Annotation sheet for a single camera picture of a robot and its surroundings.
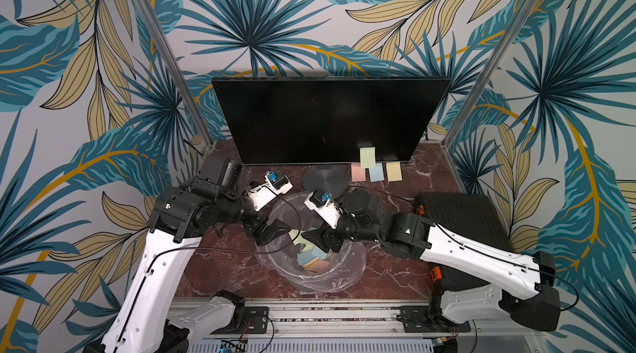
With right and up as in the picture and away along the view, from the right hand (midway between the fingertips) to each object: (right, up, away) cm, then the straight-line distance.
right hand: (308, 223), depth 64 cm
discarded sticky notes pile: (0, -12, +10) cm, 16 cm away
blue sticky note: (+24, +12, +26) cm, 37 cm away
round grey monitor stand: (+8, +9, +45) cm, 47 cm away
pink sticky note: (+17, +12, +27) cm, 34 cm away
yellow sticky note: (+30, +13, +27) cm, 42 cm away
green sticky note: (+19, +18, +20) cm, 33 cm away
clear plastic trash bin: (-4, -11, +3) cm, 12 cm away
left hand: (-8, +2, -4) cm, 9 cm away
